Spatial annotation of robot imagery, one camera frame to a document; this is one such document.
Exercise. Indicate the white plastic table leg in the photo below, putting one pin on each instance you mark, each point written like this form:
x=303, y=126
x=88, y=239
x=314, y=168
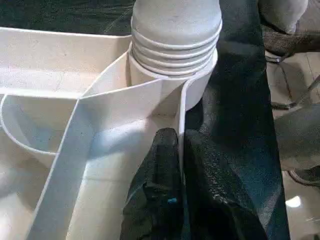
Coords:
x=175, y=25

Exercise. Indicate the dark right robot leg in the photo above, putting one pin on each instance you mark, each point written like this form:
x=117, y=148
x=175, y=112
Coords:
x=282, y=15

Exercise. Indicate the white plastic table top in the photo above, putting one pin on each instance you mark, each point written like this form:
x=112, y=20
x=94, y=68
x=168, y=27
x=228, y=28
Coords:
x=50, y=62

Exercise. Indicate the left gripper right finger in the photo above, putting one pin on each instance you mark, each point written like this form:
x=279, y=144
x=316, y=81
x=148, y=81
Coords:
x=215, y=205

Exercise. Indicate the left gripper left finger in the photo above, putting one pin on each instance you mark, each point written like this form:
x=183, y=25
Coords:
x=155, y=200

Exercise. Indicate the dark robot leg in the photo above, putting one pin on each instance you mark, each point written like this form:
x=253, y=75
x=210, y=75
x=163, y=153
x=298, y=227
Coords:
x=282, y=15
x=300, y=140

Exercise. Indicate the dark left robot leg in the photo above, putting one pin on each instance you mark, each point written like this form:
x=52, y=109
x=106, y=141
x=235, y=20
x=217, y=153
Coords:
x=300, y=140

